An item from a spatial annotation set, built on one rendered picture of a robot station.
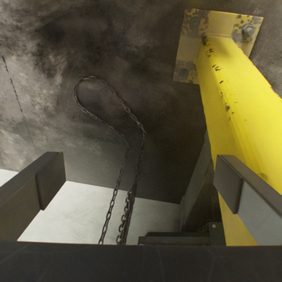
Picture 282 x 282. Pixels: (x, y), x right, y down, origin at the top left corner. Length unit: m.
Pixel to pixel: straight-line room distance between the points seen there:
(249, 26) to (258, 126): 0.48
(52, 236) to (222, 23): 1.15
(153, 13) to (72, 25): 0.27
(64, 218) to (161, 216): 0.54
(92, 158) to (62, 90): 0.40
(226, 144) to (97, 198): 1.03
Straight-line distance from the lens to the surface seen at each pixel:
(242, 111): 0.31
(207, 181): 0.69
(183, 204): 1.22
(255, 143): 0.26
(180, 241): 0.64
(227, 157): 0.16
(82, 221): 1.19
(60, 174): 0.17
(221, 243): 0.57
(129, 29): 0.75
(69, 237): 1.16
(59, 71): 0.89
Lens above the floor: 0.72
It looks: 49 degrees down
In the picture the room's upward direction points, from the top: 167 degrees counter-clockwise
